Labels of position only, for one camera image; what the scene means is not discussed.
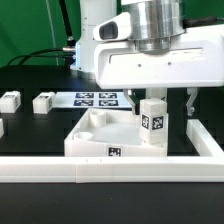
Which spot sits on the white L-shaped obstacle fence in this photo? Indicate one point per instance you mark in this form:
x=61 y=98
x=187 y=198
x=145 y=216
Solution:
x=206 y=166

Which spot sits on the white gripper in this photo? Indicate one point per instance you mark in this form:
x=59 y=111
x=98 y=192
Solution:
x=195 y=59

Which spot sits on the white square table top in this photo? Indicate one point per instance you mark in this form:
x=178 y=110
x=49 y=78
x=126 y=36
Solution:
x=110 y=133

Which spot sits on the white part at left edge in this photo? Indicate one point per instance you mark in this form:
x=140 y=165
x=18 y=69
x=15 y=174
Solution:
x=1 y=128

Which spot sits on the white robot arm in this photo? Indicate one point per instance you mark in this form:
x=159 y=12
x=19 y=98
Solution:
x=150 y=45

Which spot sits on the white marker sheet with tags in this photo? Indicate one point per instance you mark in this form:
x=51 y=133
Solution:
x=91 y=99

